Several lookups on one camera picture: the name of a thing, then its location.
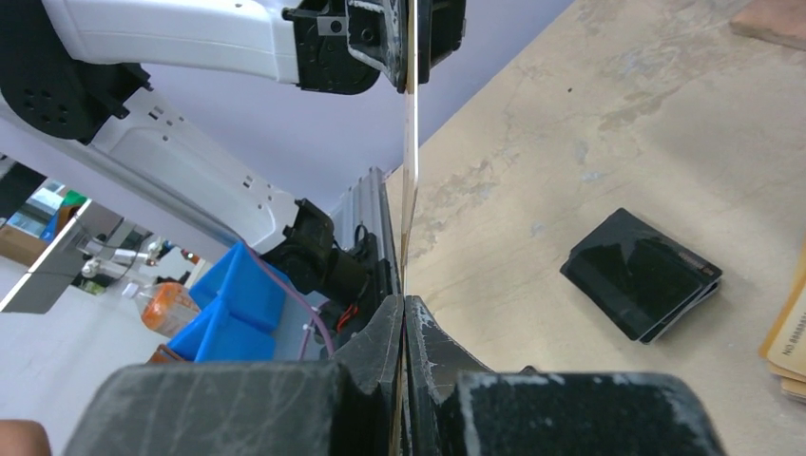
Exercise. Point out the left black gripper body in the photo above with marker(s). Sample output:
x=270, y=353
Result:
x=324, y=63

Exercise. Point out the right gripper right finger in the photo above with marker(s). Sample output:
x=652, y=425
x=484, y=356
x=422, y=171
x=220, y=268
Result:
x=458, y=406

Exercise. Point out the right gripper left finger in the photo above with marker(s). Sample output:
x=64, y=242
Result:
x=348, y=404

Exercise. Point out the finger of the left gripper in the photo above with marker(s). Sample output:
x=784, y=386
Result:
x=440, y=27
x=377, y=36

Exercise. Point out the single gold VIP card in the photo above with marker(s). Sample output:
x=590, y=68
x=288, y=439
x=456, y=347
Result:
x=410, y=178

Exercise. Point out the black VIP card stack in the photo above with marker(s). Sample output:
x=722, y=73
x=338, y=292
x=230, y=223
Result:
x=640, y=278

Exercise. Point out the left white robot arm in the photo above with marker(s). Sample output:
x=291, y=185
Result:
x=73, y=73

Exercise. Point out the gold VIP card stack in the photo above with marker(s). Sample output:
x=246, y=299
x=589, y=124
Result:
x=783, y=348

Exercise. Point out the blue plastic bins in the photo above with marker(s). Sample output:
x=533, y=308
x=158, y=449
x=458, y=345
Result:
x=240, y=308

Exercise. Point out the orange capped plastic bottle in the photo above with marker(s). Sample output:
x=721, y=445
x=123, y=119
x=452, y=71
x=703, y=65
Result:
x=165, y=308

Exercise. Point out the wooden board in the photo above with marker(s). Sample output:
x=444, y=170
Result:
x=780, y=22

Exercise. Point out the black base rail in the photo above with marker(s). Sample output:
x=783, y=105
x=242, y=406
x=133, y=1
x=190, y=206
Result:
x=364, y=228

